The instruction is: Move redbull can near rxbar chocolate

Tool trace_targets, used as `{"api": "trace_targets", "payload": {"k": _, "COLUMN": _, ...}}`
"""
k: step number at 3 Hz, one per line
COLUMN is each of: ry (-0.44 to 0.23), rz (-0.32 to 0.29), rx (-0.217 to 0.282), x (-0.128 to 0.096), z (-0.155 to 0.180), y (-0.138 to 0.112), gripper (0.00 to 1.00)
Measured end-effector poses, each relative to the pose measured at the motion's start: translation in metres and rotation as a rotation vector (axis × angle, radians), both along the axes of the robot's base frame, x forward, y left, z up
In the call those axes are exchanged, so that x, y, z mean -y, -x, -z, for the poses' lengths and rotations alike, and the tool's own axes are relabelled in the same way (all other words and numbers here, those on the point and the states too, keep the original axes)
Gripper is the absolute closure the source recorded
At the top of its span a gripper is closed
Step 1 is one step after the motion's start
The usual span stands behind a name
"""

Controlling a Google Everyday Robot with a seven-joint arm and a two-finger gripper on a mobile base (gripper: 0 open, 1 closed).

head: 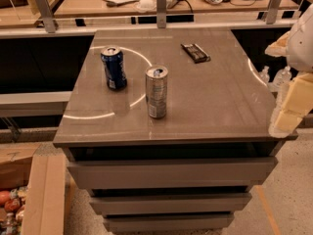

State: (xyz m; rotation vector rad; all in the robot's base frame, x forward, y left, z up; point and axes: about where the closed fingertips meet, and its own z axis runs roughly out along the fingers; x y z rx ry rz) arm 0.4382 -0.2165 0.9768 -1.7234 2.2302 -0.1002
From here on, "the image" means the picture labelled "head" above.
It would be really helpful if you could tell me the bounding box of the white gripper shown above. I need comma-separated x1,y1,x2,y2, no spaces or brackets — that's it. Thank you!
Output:
265,4,313,133

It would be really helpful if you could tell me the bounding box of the silver redbull can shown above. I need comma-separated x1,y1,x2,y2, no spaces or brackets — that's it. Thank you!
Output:
146,65,168,118

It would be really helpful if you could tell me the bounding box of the dark rxbar chocolate bar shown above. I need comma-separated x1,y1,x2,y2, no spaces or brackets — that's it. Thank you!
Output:
181,44,211,64

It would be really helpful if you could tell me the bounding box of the blue pepsi can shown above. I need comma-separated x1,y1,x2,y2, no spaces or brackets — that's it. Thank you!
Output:
101,45,127,90

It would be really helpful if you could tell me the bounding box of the grey drawer cabinet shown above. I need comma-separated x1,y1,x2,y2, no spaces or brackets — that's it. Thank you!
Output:
53,27,299,234

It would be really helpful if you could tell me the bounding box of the white face mask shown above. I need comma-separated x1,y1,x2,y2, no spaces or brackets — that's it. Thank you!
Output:
134,0,156,13

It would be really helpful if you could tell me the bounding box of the cardboard box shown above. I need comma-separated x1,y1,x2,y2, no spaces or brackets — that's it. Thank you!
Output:
0,143,66,235

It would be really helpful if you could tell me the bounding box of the red fruit in box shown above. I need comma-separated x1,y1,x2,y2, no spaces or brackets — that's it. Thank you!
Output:
4,198,22,212

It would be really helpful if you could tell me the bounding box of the metal bracket right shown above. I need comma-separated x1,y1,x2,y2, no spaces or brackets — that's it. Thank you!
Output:
265,0,282,24

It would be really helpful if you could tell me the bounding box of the metal bracket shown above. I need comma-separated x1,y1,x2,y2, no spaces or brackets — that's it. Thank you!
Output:
156,0,166,28
35,0,57,33
265,0,282,24

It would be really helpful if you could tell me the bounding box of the metal bracket middle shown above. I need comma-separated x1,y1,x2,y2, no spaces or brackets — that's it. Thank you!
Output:
156,0,166,28

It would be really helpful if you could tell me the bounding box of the metal bracket left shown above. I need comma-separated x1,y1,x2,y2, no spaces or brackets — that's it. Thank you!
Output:
35,0,57,33

